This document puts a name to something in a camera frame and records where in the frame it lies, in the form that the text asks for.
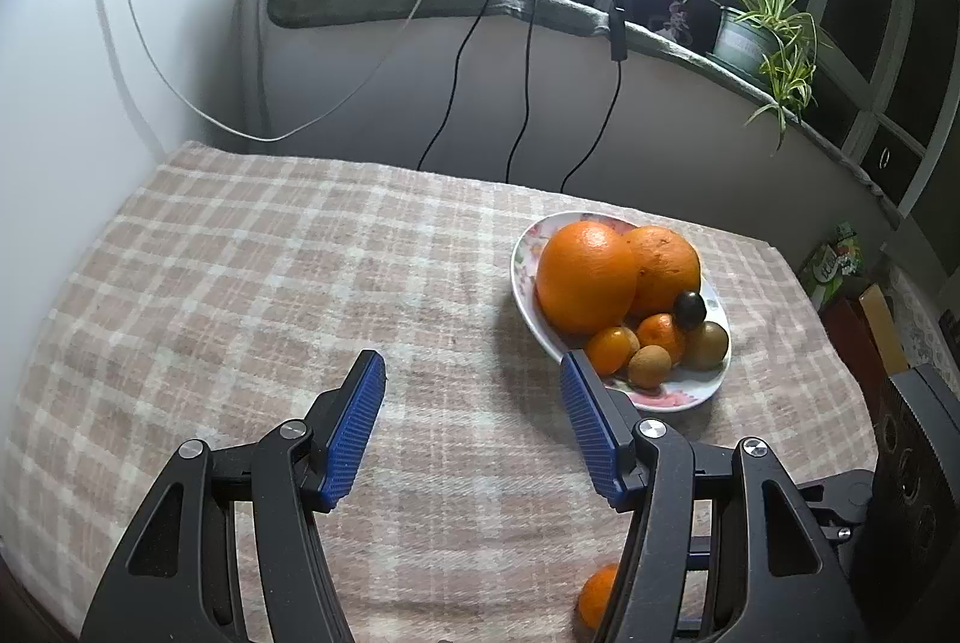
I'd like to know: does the thin white cable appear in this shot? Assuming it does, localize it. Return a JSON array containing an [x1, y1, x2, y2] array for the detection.
[[94, 0, 437, 143]]

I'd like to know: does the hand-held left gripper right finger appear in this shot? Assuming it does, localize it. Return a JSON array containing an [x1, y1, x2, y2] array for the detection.
[[560, 350, 867, 643]]

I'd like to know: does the potted spider plant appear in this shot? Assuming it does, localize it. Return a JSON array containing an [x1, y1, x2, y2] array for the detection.
[[679, 0, 833, 153]]

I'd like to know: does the thick white cable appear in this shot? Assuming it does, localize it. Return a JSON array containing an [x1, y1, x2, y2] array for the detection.
[[238, 0, 327, 138]]

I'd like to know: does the yellow board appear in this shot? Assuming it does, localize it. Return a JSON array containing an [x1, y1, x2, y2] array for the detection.
[[861, 283, 910, 374]]

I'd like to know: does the small tangerine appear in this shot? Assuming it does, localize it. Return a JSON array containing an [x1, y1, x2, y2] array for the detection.
[[585, 326, 641, 378]]

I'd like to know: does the green-brown round fruit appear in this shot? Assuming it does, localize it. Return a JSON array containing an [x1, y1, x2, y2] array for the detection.
[[679, 320, 730, 372]]

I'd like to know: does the floral white plate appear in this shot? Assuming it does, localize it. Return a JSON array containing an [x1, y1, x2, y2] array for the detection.
[[510, 212, 732, 413]]

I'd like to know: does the dark plum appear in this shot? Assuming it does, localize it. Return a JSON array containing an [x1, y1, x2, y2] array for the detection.
[[673, 290, 708, 327]]

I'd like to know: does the small brown fruit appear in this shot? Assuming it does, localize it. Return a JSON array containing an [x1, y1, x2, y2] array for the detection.
[[627, 345, 672, 389]]

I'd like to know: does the black cable with inline switch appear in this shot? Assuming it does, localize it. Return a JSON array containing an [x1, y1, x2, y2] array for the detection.
[[559, 0, 638, 194]]

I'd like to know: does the red box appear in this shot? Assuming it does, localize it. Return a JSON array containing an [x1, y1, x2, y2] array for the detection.
[[820, 294, 890, 393]]

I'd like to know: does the green snack packet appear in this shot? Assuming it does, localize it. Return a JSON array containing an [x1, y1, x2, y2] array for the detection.
[[797, 221, 865, 308]]

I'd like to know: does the large orange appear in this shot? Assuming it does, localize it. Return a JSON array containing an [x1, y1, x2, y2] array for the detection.
[[535, 221, 641, 335], [626, 226, 702, 318]]

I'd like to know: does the plaid beige blanket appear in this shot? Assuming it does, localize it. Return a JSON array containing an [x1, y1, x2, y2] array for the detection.
[[0, 140, 878, 643]]

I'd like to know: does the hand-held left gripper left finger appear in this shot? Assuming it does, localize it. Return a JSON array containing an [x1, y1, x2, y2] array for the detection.
[[79, 349, 387, 643]]

